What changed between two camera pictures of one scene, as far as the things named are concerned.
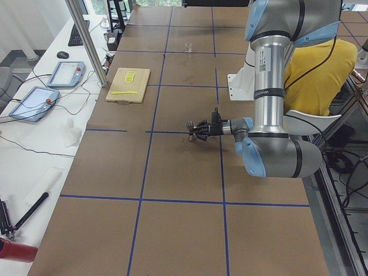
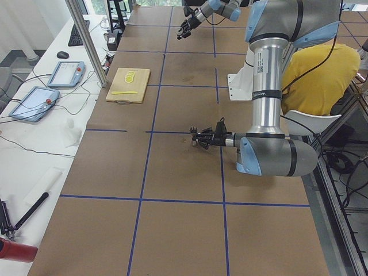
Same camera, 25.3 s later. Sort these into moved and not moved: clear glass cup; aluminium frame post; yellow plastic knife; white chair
Moved: clear glass cup
Not moved: aluminium frame post; yellow plastic knife; white chair
